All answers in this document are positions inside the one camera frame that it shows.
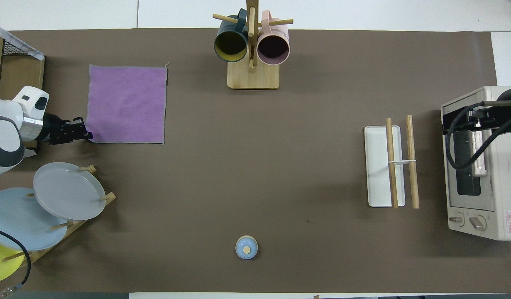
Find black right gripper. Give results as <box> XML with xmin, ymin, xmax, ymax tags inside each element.
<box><xmin>442</xmin><ymin>107</ymin><xmax>504</xmax><ymax>135</ymax></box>

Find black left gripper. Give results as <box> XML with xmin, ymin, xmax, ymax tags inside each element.
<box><xmin>43</xmin><ymin>113</ymin><xmax>94</xmax><ymax>146</ymax></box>

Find purple towel with grey back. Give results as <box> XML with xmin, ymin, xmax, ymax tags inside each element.
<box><xmin>86</xmin><ymin>62</ymin><xmax>171</xmax><ymax>145</ymax></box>

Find white towel rack wooden bars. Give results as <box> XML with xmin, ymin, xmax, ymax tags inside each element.
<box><xmin>364</xmin><ymin>115</ymin><xmax>420</xmax><ymax>209</ymax></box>

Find wooden plate rack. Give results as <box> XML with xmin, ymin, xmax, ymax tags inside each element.
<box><xmin>2</xmin><ymin>165</ymin><xmax>117</xmax><ymax>266</ymax></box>

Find grey plate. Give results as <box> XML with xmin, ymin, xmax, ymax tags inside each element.
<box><xmin>33</xmin><ymin>162</ymin><xmax>107</xmax><ymax>221</ymax></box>

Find wooden shelf unit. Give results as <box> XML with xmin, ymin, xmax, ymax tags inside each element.
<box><xmin>0</xmin><ymin>32</ymin><xmax>45</xmax><ymax>150</ymax></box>

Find cream toaster oven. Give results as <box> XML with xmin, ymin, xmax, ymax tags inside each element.
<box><xmin>441</xmin><ymin>86</ymin><xmax>511</xmax><ymax>241</ymax></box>

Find light blue plate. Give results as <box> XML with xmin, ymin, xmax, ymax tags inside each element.
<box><xmin>0</xmin><ymin>187</ymin><xmax>69</xmax><ymax>251</ymax></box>

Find yellow plate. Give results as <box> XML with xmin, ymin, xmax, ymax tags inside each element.
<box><xmin>0</xmin><ymin>236</ymin><xmax>27</xmax><ymax>284</ymax></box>

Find dark teal mug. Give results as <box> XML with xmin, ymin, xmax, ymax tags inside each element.
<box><xmin>214</xmin><ymin>8</ymin><xmax>249</xmax><ymax>63</ymax></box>

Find wooden mug tree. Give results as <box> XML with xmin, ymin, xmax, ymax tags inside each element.
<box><xmin>213</xmin><ymin>0</ymin><xmax>294</xmax><ymax>90</ymax></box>

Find brown table mat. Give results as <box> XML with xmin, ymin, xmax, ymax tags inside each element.
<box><xmin>0</xmin><ymin>28</ymin><xmax>511</xmax><ymax>294</ymax></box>

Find pink mug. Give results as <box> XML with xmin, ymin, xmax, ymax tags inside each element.
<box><xmin>257</xmin><ymin>10</ymin><xmax>290</xmax><ymax>66</ymax></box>

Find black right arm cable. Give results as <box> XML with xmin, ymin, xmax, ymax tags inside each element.
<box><xmin>445</xmin><ymin>101</ymin><xmax>511</xmax><ymax>184</ymax></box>

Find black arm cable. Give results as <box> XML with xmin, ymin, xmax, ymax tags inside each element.
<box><xmin>445</xmin><ymin>101</ymin><xmax>511</xmax><ymax>184</ymax></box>
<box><xmin>0</xmin><ymin>226</ymin><xmax>32</xmax><ymax>298</ymax></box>

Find black wire basket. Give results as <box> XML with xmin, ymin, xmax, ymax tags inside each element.
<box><xmin>0</xmin><ymin>37</ymin><xmax>44</xmax><ymax>59</ymax></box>

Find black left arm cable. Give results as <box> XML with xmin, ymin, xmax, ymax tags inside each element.
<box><xmin>0</xmin><ymin>226</ymin><xmax>32</xmax><ymax>298</ymax></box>

